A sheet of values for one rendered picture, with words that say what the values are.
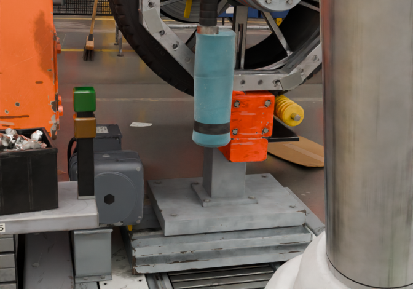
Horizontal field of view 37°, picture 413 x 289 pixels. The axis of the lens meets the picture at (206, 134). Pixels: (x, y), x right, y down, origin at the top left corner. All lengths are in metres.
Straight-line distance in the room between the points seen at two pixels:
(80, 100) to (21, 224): 0.24
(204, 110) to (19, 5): 0.45
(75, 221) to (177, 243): 0.60
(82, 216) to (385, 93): 0.78
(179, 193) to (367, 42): 1.42
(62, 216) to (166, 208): 0.62
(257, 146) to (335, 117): 1.09
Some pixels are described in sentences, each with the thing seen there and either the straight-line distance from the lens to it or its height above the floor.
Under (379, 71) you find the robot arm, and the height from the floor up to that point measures 0.84.
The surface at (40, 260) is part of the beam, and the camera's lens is 1.69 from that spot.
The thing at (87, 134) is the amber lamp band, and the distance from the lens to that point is 1.16.
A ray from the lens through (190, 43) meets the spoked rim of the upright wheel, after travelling 1.58.
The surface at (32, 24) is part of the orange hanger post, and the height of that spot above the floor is 0.76.
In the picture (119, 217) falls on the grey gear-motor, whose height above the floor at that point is 0.27.
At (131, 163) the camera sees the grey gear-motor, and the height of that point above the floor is 0.40.
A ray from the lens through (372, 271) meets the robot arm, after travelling 0.57.
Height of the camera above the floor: 0.92
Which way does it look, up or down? 17 degrees down
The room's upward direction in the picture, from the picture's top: 2 degrees clockwise
